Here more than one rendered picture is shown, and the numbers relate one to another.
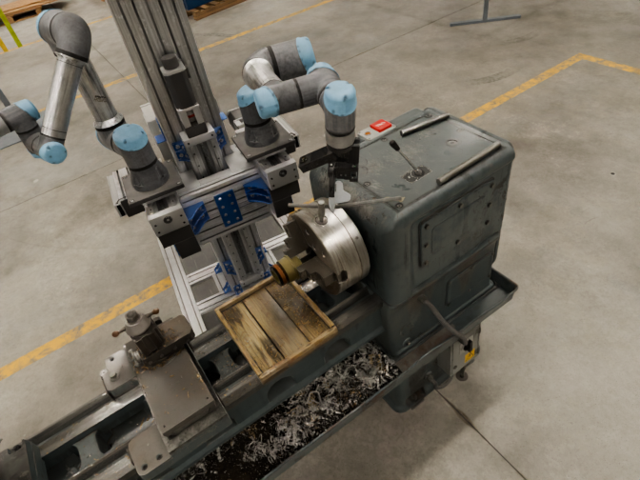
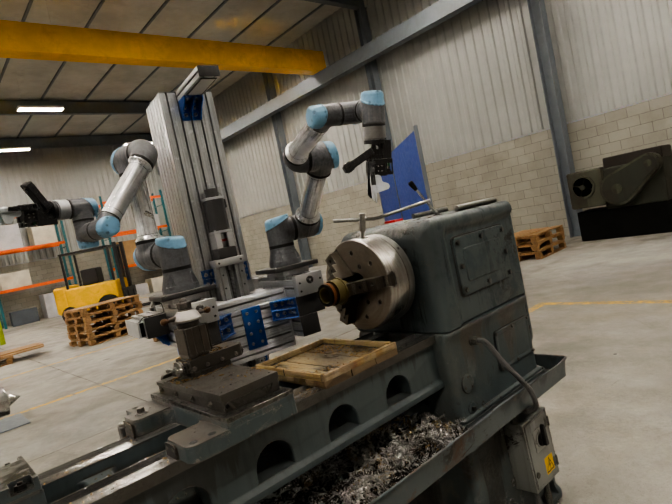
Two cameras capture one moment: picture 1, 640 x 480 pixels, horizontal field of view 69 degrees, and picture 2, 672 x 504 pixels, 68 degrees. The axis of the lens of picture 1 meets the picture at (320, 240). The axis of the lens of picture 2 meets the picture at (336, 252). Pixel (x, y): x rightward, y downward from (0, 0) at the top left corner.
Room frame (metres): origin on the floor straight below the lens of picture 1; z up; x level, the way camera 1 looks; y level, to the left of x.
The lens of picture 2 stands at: (-0.52, 0.51, 1.30)
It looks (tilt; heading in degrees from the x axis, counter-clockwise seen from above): 3 degrees down; 345
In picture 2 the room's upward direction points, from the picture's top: 12 degrees counter-clockwise
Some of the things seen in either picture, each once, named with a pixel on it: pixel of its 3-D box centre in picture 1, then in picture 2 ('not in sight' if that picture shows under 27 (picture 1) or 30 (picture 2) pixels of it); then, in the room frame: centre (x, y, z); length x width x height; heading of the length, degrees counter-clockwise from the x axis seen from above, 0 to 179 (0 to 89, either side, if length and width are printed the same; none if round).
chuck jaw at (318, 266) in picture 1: (320, 272); (369, 284); (1.02, 0.02, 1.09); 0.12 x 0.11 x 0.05; 26
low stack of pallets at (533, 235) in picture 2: not in sight; (530, 243); (7.53, -5.27, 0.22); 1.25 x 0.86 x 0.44; 119
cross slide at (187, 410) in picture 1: (165, 370); (210, 383); (0.87, 0.56, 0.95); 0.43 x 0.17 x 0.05; 26
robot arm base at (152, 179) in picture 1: (146, 170); (178, 278); (1.64, 0.63, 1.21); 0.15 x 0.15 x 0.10
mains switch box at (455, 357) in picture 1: (455, 344); (527, 431); (1.07, -0.48, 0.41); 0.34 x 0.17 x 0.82; 116
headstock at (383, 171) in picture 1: (410, 197); (433, 264); (1.32, -0.36, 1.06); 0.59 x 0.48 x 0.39; 116
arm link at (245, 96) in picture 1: (254, 102); (279, 229); (1.80, 0.15, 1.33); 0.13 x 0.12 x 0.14; 99
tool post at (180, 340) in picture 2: (147, 334); (193, 337); (0.92, 0.58, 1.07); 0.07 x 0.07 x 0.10; 26
